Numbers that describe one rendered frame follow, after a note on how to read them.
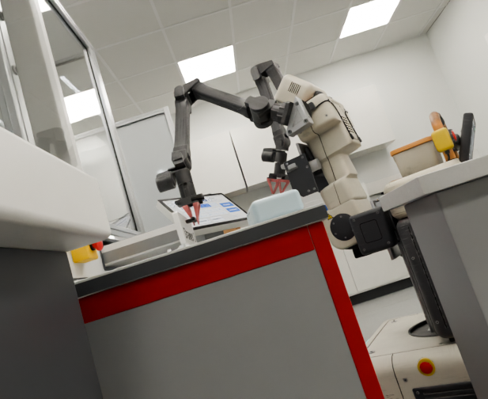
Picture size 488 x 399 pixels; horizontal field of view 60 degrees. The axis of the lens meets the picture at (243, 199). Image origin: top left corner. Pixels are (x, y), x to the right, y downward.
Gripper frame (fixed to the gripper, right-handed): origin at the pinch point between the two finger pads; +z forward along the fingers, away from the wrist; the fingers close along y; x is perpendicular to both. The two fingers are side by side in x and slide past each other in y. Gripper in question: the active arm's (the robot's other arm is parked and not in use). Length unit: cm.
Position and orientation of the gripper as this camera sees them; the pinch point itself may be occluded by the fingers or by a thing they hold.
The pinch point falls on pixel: (196, 222)
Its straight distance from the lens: 152.5
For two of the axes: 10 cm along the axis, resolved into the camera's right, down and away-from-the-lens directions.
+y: -9.6, 2.8, -0.2
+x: -0.3, -1.6, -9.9
